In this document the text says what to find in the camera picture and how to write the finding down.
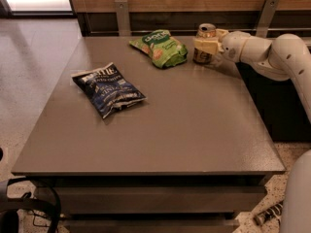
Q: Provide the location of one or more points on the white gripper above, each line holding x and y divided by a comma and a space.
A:
231, 46

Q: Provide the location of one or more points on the orange soda can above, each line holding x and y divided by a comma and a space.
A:
205, 30

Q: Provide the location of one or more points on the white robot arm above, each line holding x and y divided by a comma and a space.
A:
285, 58

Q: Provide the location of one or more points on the green rice chip bag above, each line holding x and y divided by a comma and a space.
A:
162, 48

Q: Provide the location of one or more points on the blue kettle chip bag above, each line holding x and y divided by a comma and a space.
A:
107, 89

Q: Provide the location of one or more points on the grey drawer cabinet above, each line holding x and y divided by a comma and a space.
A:
187, 159

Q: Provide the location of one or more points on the white power strip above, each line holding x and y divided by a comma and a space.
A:
274, 211

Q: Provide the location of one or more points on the right metal bracket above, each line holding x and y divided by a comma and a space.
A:
266, 16

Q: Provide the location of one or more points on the metal bracket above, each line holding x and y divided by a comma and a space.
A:
266, 16
123, 18

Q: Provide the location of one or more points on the left metal bracket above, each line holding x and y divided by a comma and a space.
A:
123, 18

